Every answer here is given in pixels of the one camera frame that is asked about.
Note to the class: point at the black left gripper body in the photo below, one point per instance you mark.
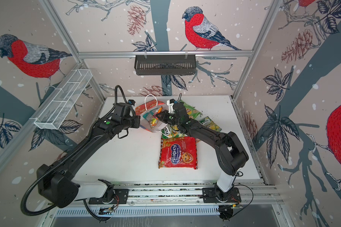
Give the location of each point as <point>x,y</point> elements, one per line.
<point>134,121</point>

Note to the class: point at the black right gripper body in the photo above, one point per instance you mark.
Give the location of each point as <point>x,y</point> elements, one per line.
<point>171,118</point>

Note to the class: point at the red paper gift bag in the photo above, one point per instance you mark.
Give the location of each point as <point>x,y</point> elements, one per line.
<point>148,111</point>

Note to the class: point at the green yellow candy packet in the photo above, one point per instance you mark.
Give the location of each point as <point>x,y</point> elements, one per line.
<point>169,132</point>
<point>207,122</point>

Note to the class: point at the green chips bag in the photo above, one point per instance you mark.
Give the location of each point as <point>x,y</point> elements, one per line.
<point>192,112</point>

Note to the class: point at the red snack bag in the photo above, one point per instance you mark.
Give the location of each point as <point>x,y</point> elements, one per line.
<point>178,152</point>

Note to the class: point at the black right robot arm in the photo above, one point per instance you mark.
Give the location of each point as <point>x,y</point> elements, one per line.
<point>231,154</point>

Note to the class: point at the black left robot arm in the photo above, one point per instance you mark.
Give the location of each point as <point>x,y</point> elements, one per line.
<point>56,181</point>

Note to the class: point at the black hanging basket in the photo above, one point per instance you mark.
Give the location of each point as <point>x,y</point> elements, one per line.
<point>152,65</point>

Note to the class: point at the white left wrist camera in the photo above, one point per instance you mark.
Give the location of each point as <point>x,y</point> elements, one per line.
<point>132,102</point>

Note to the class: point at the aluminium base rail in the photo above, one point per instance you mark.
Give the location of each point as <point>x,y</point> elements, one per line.
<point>177,199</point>

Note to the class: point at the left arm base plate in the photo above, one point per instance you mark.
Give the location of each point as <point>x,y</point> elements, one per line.
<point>118,195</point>

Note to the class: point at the white wire mesh shelf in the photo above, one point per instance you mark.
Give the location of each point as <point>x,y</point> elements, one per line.
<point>65,97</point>

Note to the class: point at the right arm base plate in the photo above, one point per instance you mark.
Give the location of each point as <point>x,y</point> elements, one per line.
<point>215,195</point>

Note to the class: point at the horizontal aluminium frame bar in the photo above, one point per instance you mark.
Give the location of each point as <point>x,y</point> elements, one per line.
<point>218,53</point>

